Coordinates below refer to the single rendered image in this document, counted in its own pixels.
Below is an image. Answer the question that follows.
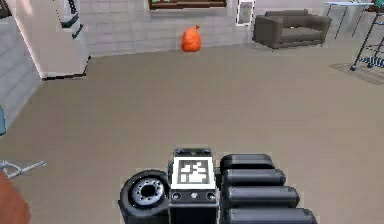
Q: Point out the dark grey sofa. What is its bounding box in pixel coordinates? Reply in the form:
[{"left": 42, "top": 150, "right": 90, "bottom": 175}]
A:
[{"left": 252, "top": 9, "right": 333, "bottom": 50}]

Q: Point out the red-brown chair seat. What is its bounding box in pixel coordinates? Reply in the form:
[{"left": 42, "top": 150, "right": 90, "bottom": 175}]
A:
[{"left": 0, "top": 171, "right": 33, "bottom": 224}]

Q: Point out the white table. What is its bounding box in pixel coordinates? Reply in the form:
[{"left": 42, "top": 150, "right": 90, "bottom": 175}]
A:
[{"left": 325, "top": 0, "right": 375, "bottom": 40}]

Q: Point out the blue object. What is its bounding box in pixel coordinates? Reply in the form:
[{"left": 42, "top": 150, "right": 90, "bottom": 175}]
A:
[{"left": 0, "top": 106, "right": 7, "bottom": 137}]

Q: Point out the white fridge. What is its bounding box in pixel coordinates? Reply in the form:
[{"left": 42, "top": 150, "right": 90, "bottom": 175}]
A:
[{"left": 5, "top": 0, "right": 92, "bottom": 81}]

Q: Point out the orange garbage bag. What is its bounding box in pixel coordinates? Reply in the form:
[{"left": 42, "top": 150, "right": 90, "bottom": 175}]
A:
[{"left": 180, "top": 24, "right": 203, "bottom": 53}]

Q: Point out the white framed picture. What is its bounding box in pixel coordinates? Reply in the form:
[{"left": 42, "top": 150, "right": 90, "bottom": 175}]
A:
[{"left": 235, "top": 0, "right": 256, "bottom": 27}]

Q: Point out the black fridge handle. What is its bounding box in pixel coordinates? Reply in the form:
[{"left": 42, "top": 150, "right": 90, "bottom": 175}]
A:
[
  {"left": 71, "top": 24, "right": 84, "bottom": 40},
  {"left": 60, "top": 13, "right": 80, "bottom": 29}
]

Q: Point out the black metal rack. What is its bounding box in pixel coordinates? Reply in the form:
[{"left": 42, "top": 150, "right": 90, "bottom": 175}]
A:
[{"left": 349, "top": 5, "right": 384, "bottom": 72}]

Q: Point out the brown framed picture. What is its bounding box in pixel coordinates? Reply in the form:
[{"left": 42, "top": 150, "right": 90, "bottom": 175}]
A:
[{"left": 148, "top": 0, "right": 228, "bottom": 10}]

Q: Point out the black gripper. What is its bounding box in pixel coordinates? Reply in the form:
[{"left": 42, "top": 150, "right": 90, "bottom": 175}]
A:
[{"left": 118, "top": 169, "right": 171, "bottom": 224}]

